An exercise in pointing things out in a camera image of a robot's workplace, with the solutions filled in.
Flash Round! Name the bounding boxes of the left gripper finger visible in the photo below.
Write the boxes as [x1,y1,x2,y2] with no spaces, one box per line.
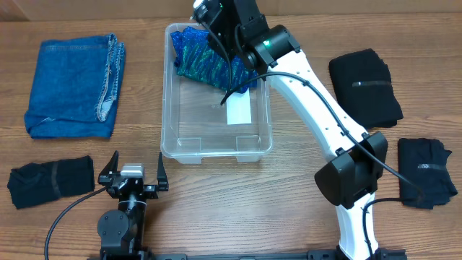
[157,152,169,186]
[99,150,119,177]

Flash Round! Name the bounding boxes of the blue sequin fabric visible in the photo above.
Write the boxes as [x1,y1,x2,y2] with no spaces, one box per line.
[170,27,257,90]

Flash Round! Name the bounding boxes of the large black garment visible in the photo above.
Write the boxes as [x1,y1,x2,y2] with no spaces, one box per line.
[328,48,404,129]

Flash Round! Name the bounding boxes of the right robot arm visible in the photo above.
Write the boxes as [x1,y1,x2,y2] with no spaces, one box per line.
[193,0,388,259]

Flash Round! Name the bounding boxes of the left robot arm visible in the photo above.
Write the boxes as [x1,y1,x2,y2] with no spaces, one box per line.
[97,152,169,259]

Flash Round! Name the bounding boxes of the small black garment left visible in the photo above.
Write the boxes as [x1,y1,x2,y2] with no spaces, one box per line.
[7,156,95,209]

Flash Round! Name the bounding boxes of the small black garment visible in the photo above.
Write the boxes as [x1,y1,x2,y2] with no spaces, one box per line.
[398,138,458,209]
[7,156,95,209]

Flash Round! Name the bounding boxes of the clear plastic storage bin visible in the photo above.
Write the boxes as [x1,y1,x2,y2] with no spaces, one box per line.
[161,23,273,164]

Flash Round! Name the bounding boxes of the white label in bin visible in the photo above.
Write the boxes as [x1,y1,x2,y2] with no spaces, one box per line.
[226,90,252,125]

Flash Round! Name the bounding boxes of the folded blue denim jeans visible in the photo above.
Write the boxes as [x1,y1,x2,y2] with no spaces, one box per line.
[24,33,126,139]

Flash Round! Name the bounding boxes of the small black garment right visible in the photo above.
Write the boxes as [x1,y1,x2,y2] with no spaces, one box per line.
[398,138,458,209]

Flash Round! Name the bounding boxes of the left black cable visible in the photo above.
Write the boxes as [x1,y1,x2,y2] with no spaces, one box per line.
[44,186,109,260]

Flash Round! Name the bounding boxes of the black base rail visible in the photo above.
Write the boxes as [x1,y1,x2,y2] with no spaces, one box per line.
[86,248,409,260]

